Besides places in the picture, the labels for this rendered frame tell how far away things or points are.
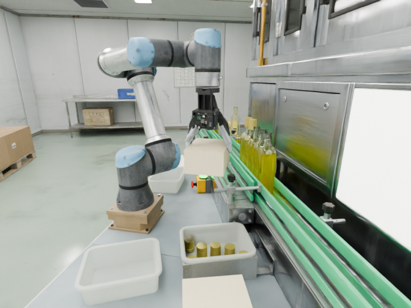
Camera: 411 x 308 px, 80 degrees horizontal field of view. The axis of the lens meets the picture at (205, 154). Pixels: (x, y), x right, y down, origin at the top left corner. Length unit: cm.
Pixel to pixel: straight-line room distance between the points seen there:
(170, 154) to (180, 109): 581
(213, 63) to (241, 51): 635
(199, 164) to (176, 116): 610
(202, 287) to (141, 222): 41
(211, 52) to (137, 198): 60
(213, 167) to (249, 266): 31
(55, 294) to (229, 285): 49
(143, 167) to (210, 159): 34
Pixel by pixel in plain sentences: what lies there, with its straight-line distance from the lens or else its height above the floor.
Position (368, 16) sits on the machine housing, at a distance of 84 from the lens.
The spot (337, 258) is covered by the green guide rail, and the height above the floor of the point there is 91.
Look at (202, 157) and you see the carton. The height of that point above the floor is 110.
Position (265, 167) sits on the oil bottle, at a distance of 93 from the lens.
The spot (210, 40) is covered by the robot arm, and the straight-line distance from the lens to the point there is 71.
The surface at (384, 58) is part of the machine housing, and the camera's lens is 71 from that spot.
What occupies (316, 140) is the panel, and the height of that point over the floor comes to 113.
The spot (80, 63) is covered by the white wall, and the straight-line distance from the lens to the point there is 707.
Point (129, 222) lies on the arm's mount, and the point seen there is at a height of 79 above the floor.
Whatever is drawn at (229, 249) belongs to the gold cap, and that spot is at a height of 81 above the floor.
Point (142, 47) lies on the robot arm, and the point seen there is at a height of 140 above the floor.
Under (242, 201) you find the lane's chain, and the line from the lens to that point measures 97.
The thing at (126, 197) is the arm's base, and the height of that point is 89.
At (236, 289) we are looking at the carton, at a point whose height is 82.
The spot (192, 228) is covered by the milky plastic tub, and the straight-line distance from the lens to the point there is 88.
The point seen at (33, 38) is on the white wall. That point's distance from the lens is 746.
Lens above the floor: 133
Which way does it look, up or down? 17 degrees down
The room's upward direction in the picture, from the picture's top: straight up
